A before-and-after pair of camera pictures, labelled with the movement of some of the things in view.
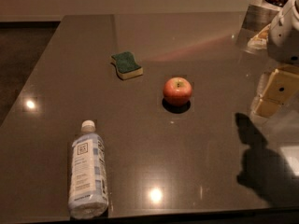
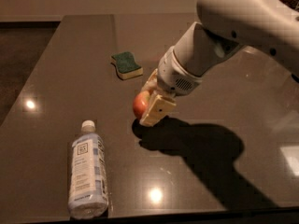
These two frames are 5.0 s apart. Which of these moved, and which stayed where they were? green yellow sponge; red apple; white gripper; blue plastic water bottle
Moved: white gripper; red apple
Stayed: blue plastic water bottle; green yellow sponge
